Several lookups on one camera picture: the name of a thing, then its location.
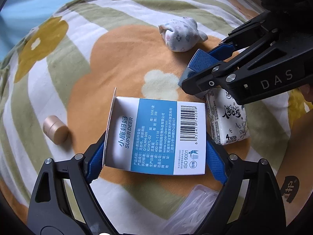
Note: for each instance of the brown cardboard box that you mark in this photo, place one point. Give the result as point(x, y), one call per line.
point(293, 156)

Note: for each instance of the light blue cloth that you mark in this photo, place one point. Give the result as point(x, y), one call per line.
point(24, 9)

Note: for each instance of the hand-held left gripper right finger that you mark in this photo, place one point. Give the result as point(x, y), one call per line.
point(216, 162)

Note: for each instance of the clear plastic floss pick box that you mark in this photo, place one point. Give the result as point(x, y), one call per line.
point(195, 208)

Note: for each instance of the small gold cylinder jar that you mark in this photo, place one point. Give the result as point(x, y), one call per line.
point(55, 129)

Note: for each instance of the rolled white patterned sock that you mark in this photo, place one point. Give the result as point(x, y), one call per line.
point(178, 34)

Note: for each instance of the white and blue paper box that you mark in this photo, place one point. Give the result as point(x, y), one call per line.
point(159, 132)

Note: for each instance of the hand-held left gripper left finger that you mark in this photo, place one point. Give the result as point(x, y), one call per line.
point(94, 162)

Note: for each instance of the white tissue packet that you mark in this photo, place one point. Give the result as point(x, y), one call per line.
point(229, 124)

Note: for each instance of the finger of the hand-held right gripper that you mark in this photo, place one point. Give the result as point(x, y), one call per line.
point(220, 52)
point(207, 81)

